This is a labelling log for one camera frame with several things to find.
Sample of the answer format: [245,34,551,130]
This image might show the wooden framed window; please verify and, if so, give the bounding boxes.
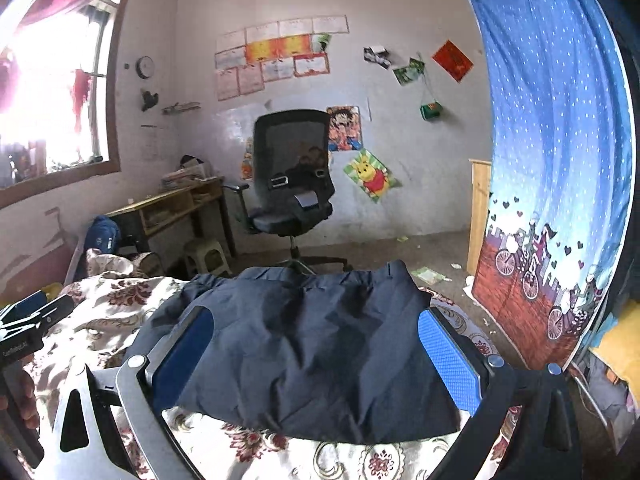
[0,0,137,208]

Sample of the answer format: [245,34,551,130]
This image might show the wooden desk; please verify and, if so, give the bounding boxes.
[106,177,237,263]

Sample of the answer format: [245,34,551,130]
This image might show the stack of papers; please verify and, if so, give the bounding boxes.
[160,155,209,191]

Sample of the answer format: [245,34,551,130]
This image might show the blue printed curtain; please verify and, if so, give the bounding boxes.
[459,0,635,371]

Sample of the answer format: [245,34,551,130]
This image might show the green paper scrap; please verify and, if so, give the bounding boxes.
[410,266,452,284]

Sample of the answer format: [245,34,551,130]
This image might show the yellow cloth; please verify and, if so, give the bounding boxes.
[594,310,640,403]

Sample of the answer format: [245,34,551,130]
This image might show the pale plastic stool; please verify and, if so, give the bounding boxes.
[181,239,234,281]

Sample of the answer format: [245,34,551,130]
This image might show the black mesh office chair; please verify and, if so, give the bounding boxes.
[222,109,353,276]

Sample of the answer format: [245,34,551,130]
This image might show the patterned cushion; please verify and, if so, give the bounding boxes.
[131,252,164,279]

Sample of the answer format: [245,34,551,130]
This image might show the red hanging decoration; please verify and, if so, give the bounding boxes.
[69,69,92,133]

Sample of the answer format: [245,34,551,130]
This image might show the floral bed sheet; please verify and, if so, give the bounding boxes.
[0,249,523,480]

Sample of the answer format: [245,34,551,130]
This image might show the group of wall certificates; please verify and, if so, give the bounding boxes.
[214,14,350,102]

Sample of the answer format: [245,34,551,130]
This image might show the white wall calendar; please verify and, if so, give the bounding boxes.
[139,124,159,162]

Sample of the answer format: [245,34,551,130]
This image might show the person's left hand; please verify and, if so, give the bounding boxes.
[17,357,42,430]

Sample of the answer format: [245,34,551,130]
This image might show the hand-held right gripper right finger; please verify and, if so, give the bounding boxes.
[416,308,584,480]

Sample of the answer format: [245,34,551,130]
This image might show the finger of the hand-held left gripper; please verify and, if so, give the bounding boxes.
[0,290,77,344]

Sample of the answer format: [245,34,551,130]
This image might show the light wooden cabinet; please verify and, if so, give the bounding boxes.
[466,158,494,276]

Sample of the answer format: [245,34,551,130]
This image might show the navy padded jacket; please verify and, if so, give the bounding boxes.
[147,259,462,446]

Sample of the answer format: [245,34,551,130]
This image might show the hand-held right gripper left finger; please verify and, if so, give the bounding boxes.
[47,304,214,480]

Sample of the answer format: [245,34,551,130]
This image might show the red square paper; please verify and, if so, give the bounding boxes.
[432,39,475,83]

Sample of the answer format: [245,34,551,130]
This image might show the green wall pictures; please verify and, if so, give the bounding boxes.
[393,58,426,86]

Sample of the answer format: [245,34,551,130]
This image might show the colourful cartoon wall sticker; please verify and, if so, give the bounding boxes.
[241,137,256,182]

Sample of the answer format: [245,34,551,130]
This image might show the yellow bear wall poster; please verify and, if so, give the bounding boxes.
[343,148,402,204]

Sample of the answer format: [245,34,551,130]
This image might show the blue backpack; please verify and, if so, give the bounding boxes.
[84,215,121,257]

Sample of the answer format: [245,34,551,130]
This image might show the green hanging pouch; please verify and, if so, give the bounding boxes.
[419,60,446,122]

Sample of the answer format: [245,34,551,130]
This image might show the cartoon figure wall poster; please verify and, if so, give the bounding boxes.
[327,105,362,153]

